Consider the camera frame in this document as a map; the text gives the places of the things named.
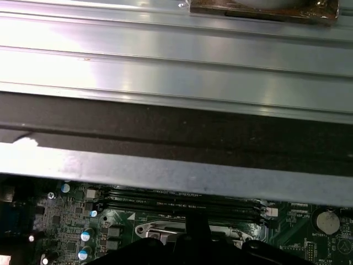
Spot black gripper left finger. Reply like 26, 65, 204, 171
87, 214, 198, 265

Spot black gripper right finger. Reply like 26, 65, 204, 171
197, 214, 307, 265

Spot thin metal locking lever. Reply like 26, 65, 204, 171
146, 225, 190, 232

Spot CPU socket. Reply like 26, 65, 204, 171
134, 219, 265, 251

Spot black RAM slot white clips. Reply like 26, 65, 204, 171
85, 189, 279, 218

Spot green motherboard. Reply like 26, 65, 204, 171
0, 176, 353, 265

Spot silver coin battery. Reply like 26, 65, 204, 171
315, 209, 340, 235

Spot open PC case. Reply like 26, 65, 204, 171
0, 91, 353, 265

